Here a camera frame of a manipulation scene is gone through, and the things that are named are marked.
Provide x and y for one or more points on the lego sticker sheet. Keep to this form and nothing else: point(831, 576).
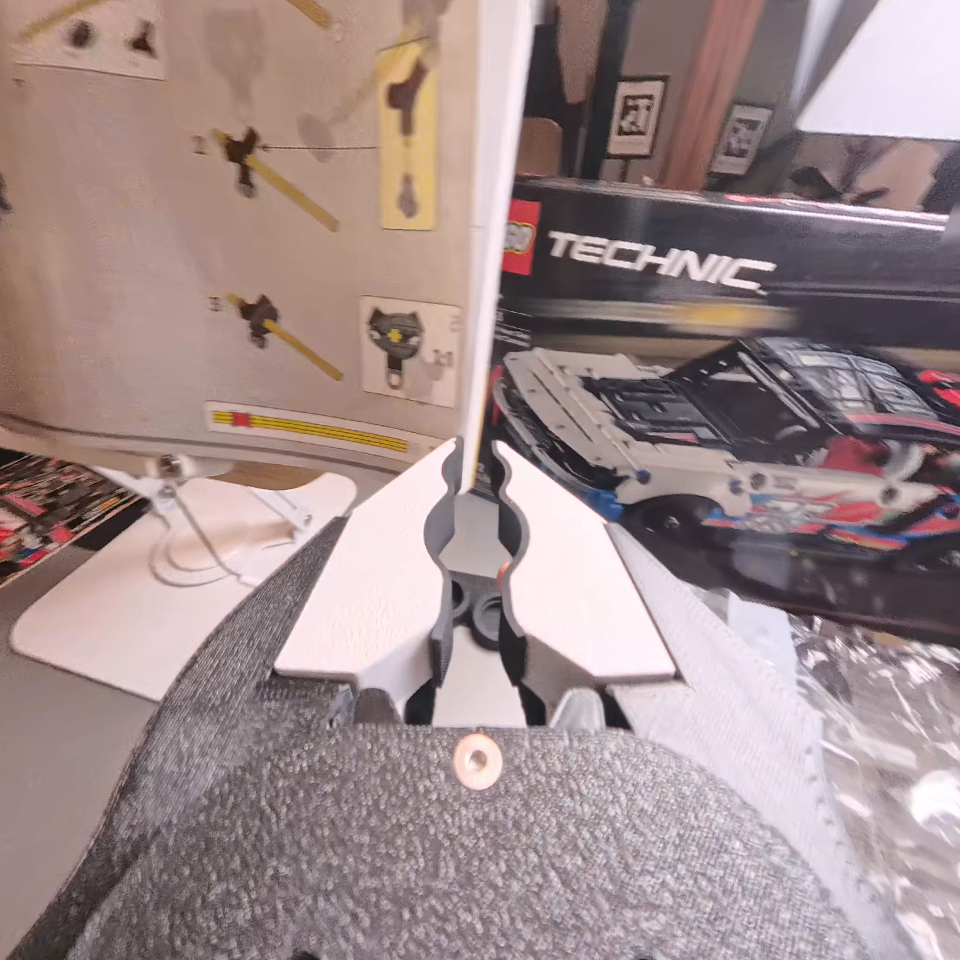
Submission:
point(45, 517)

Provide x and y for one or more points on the lego instruction booklet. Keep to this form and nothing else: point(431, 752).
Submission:
point(225, 225)

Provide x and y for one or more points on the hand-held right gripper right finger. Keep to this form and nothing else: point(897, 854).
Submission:
point(585, 600)

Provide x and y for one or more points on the framed wall picture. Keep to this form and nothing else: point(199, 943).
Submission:
point(741, 139)
point(637, 116)

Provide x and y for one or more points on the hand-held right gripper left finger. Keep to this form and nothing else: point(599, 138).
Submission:
point(360, 592)

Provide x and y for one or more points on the white book stand base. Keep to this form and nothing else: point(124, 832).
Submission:
point(112, 615)

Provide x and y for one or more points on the black lego set box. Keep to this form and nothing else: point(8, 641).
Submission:
point(675, 300)

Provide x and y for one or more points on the clear plastic bag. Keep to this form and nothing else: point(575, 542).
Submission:
point(885, 750)

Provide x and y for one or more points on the white panel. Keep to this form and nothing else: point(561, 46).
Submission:
point(892, 67)

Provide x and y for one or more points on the brown curtain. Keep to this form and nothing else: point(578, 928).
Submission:
point(712, 75)

